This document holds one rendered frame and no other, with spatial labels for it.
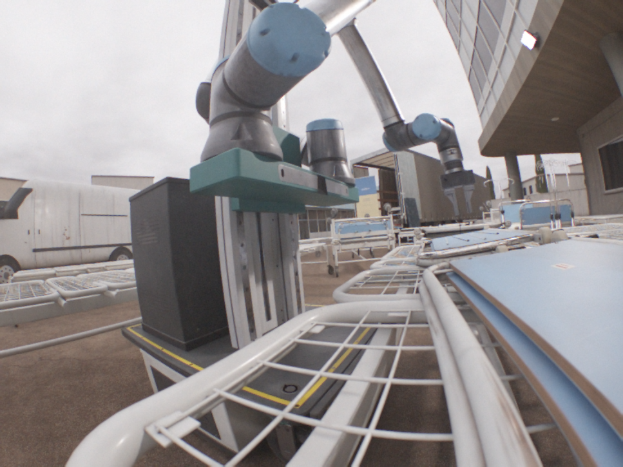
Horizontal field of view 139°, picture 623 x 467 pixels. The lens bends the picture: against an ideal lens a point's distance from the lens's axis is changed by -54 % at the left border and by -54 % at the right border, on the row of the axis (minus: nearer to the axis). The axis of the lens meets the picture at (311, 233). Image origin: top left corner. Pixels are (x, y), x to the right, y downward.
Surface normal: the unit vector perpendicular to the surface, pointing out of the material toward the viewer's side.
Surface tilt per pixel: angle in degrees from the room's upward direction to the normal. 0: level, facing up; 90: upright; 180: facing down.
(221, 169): 90
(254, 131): 70
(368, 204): 91
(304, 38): 94
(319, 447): 0
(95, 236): 88
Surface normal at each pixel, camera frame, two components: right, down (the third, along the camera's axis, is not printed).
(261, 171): 0.87, -0.08
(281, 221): -0.49, 0.04
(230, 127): -0.07, -0.34
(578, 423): -0.11, -0.99
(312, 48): 0.55, 0.02
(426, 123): -0.75, 0.10
